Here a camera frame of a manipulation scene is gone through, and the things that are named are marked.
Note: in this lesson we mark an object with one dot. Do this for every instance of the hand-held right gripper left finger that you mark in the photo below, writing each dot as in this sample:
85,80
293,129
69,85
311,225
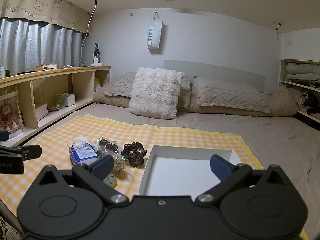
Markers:
102,168

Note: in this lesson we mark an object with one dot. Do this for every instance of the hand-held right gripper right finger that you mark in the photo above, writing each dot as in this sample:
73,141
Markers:
220,166

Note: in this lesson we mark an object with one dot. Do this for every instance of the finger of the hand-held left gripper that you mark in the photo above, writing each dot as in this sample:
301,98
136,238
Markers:
30,152
3,135

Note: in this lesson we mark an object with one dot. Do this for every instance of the clear bag with pale green contents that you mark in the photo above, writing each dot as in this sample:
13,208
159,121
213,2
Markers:
110,181

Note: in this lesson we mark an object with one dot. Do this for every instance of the blue packet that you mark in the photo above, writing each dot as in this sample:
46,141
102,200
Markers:
83,155

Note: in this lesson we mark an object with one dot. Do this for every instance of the brown scrunchie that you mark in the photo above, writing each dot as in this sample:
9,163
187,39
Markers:
135,155

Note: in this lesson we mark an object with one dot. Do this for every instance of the white shallow cardboard box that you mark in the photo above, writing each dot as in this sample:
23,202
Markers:
180,172

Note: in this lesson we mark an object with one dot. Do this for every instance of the clear bag of rubber bands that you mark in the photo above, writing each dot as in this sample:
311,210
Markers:
120,166

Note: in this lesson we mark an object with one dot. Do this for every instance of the brown plush toy in bag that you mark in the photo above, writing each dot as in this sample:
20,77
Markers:
10,117

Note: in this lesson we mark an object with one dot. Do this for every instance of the yellow checkered blanket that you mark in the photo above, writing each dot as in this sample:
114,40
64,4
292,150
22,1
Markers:
175,135

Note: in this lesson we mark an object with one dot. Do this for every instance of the grey bed sheet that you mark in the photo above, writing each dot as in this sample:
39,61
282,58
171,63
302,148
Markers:
275,142

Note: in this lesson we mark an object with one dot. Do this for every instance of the pale green tissue box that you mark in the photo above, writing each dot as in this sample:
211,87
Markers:
66,100

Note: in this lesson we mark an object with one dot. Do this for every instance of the small white green jar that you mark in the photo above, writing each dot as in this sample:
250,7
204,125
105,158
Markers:
3,72

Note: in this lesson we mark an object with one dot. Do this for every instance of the beige knitted pillow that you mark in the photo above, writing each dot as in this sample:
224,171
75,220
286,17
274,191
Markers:
225,92
117,85

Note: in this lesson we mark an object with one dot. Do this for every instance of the wooden bedside shelf unit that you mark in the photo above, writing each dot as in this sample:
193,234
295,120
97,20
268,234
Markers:
50,72

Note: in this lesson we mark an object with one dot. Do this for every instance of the flat brown box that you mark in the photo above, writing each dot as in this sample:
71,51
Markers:
45,67

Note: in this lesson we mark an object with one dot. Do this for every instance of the folded tan duvet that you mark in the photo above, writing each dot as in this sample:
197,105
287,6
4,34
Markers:
282,105

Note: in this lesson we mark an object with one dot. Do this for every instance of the white fluffy pillow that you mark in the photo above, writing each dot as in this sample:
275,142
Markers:
155,92

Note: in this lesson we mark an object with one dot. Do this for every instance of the grey curtain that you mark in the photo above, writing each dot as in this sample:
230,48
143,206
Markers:
37,45

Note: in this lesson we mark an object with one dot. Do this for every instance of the small white holder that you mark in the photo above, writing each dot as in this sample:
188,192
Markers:
97,63

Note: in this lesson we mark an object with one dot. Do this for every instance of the black and white clothes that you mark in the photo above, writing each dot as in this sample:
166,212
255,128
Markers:
308,102

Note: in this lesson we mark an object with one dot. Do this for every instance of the white open shelf unit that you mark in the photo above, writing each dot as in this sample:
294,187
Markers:
283,70

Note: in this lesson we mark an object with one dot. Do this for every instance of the green glass bottle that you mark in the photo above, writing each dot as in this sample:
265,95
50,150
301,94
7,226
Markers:
97,52

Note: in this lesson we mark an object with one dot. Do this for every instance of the folded pale grey quilt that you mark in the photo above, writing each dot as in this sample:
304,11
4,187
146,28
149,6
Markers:
302,71

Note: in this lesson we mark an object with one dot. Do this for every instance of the beige printed valance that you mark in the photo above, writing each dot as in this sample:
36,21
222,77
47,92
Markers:
37,5

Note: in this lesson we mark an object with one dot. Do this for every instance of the white hanging tote bag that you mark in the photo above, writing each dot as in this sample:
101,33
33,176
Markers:
153,35

